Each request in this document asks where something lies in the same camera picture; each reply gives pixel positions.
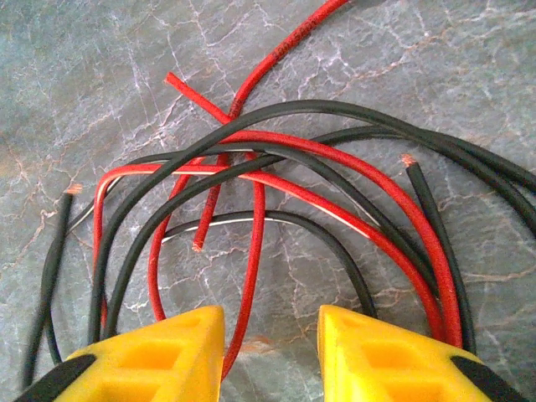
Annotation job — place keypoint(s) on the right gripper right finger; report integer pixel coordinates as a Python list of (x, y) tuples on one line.
[(377, 368)]

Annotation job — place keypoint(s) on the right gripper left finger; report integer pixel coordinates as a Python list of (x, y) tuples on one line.
[(159, 368)]

